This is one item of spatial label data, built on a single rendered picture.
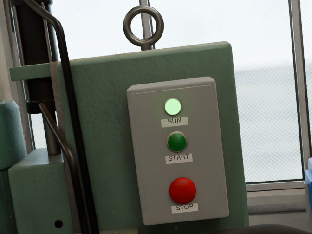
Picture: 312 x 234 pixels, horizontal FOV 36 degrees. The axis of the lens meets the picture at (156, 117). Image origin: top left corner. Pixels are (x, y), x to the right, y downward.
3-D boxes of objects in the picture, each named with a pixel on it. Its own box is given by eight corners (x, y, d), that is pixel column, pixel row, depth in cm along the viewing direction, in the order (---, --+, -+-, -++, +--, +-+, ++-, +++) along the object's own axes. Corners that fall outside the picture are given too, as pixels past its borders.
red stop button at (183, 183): (171, 203, 55) (167, 178, 55) (197, 200, 55) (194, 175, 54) (171, 206, 54) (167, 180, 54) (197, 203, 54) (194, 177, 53)
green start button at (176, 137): (167, 153, 54) (165, 132, 54) (188, 151, 54) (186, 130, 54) (167, 154, 54) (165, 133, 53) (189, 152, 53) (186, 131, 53)
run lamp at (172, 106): (165, 116, 54) (162, 98, 53) (182, 114, 54) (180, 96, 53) (165, 117, 53) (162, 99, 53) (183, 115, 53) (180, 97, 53)
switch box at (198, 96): (146, 210, 62) (129, 85, 59) (224, 201, 61) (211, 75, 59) (143, 227, 56) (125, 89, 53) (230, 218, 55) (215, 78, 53)
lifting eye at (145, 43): (126, 53, 71) (120, 8, 70) (167, 48, 70) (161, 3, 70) (125, 53, 69) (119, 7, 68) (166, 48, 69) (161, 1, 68)
